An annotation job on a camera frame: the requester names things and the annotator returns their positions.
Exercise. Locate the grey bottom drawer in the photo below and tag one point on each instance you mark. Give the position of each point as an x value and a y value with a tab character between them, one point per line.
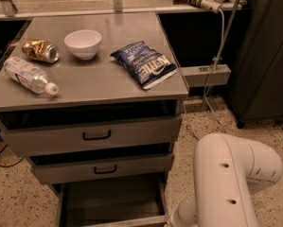
133	201

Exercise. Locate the grey drawer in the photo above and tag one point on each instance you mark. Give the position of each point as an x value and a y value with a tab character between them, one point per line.
74	129
133	201
102	163

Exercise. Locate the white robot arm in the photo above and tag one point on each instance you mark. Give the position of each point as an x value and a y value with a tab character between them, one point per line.
227	170

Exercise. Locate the grey top drawer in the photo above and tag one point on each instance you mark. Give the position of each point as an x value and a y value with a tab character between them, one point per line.
74	129

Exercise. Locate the grey drawer cabinet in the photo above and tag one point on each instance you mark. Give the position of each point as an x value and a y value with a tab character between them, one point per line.
99	81

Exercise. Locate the grey middle drawer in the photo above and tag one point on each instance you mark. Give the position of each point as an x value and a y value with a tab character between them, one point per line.
102	163

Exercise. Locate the blue chip bag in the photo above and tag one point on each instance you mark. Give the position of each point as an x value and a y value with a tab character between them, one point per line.
147	66

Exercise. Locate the white bowl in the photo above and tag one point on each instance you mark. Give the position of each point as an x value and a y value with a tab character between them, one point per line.
83	44

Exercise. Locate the clear plastic water bottle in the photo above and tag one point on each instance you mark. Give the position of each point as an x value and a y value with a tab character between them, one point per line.
31	76

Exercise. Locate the crushed gold can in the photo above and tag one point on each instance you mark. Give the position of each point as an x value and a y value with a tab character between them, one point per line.
40	50

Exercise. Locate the dark cabinet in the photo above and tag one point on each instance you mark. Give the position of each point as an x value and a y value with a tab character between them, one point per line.
255	88

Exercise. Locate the white round plug adapter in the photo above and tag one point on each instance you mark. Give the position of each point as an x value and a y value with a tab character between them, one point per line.
211	5

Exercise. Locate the grey metal bracket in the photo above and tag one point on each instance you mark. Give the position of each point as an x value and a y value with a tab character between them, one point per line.
196	75

